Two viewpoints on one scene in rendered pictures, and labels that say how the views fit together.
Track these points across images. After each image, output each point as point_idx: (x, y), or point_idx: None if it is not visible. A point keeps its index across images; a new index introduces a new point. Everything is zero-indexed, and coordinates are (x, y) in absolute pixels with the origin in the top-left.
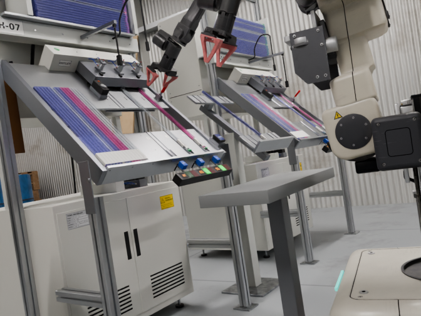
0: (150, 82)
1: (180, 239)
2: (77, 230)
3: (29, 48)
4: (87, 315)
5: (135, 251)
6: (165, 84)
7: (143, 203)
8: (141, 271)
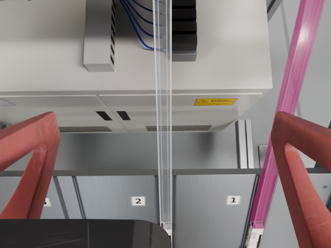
0: (26, 173)
1: (222, 118)
2: None
3: None
4: None
5: (118, 118)
6: (279, 159)
7: (146, 100)
8: (130, 124)
